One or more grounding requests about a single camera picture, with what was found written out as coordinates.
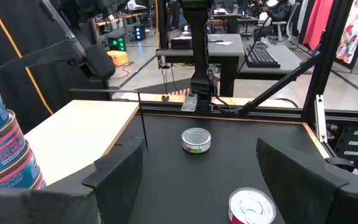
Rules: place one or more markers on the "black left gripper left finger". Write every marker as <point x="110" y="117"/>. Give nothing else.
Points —
<point x="113" y="186"/>

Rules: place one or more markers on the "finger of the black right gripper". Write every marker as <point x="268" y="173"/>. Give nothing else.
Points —
<point x="42" y="59"/>

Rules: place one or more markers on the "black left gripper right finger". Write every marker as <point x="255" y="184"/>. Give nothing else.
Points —
<point x="306" y="193"/>

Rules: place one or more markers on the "red tuna can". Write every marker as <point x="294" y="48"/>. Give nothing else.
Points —
<point x="252" y="207"/>

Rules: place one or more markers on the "green label tuna can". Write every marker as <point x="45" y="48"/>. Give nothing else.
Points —
<point x="196" y="140"/>

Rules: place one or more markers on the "yellow box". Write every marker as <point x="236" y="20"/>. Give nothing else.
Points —
<point x="118" y="58"/>

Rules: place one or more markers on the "green lit device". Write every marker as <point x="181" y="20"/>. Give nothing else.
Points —
<point x="117" y="43"/>

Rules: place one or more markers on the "blue lit device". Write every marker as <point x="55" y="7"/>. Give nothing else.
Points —
<point x="139" y="32"/>

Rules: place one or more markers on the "black labelled control box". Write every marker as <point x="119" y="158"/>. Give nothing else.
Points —
<point x="346" y="146"/>

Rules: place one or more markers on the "white paper sheet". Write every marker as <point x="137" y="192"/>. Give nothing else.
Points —
<point x="224" y="43"/>

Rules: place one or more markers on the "grey desk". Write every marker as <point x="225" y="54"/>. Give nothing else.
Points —
<point x="225" y="46"/>
<point x="291" y="62"/>

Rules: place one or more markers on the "black keyboard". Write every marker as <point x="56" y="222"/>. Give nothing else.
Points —
<point x="261" y="57"/>

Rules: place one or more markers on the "floral cloth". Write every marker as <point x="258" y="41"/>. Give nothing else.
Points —
<point x="353" y="34"/>

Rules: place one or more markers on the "white office chair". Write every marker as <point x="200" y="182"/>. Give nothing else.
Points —
<point x="278" y="29"/>

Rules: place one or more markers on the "red cloth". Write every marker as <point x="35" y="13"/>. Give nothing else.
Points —
<point x="317" y="21"/>

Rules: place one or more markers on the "person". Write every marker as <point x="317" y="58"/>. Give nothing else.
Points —
<point x="280" y="12"/>

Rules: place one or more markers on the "wooden shelf black metal frame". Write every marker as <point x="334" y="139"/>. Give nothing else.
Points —
<point x="79" y="133"/>

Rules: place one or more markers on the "white corner bracket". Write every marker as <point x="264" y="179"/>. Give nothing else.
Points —
<point x="320" y="118"/>

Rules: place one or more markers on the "black metal table frame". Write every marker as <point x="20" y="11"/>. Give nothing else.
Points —
<point x="325" y="62"/>

